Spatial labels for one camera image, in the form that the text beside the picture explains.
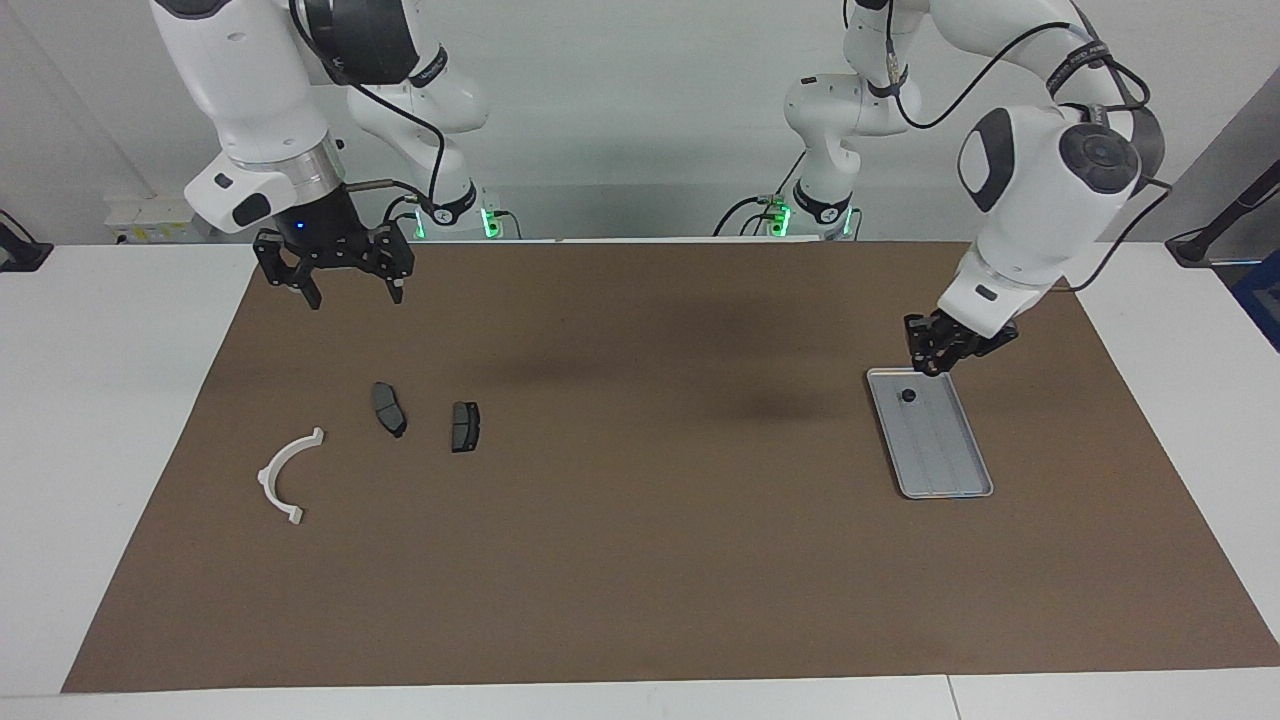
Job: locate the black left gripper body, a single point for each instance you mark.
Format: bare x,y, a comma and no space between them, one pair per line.
970,340

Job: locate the black stand with clamp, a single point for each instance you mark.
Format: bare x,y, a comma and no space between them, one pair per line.
1195,248

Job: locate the brown table mat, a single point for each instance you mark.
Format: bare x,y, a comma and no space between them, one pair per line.
640,550

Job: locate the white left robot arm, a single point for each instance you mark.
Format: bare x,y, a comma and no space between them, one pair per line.
1040,200

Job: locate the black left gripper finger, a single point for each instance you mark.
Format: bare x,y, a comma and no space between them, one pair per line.
918,340
947,365

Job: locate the white power box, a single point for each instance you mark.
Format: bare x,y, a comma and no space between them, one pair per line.
150,215

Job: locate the blue box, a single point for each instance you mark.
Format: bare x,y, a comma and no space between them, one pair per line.
1262,300

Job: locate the white curved plastic bracket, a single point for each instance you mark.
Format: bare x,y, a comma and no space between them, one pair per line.
272,470

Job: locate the silver metal tray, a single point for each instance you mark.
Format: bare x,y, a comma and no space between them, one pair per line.
940,450

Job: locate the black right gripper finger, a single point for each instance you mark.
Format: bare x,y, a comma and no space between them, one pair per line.
398,258
275,260

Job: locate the elongated dark brake pad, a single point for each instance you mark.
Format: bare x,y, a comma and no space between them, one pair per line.
388,410

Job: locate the rectangular dark brake pad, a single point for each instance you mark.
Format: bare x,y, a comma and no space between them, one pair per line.
464,428

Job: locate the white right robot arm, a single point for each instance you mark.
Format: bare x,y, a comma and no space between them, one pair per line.
250,80

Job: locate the black table clamp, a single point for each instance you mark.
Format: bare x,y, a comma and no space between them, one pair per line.
20,255

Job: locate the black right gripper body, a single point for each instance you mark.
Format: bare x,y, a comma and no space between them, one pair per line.
325,235

